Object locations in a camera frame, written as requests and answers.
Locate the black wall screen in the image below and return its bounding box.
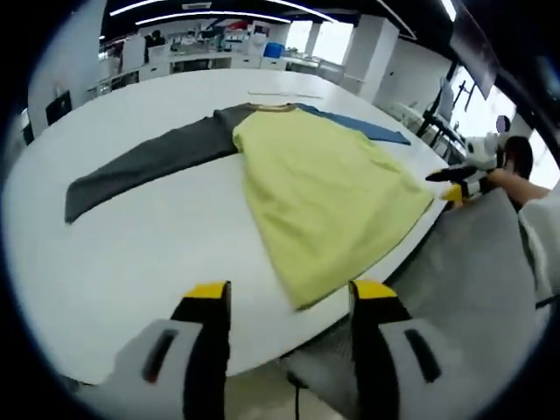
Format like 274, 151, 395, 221
451, 19, 501, 100

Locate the white cabinet row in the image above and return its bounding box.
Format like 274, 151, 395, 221
87, 39, 264, 89

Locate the person's right hand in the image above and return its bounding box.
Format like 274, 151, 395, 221
483, 168, 515, 196

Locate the short ceiling light strip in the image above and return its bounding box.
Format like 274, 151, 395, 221
134, 10, 292, 26

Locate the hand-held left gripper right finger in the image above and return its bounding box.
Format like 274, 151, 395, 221
347, 278, 474, 420

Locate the black metal stand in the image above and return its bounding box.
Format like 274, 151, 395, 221
417, 76, 476, 152

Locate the person's head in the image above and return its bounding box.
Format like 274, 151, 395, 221
502, 135, 535, 181

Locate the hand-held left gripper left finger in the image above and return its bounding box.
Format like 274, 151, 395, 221
100, 282, 232, 420

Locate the black square box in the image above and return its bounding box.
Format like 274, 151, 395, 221
45, 90, 73, 126

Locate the long ceiling light strip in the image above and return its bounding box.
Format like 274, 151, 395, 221
108, 0, 347, 23

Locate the person's light clothing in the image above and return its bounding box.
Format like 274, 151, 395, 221
286, 187, 560, 420

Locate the yellow long-sleeved garment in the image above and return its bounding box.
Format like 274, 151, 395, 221
64, 101, 436, 312

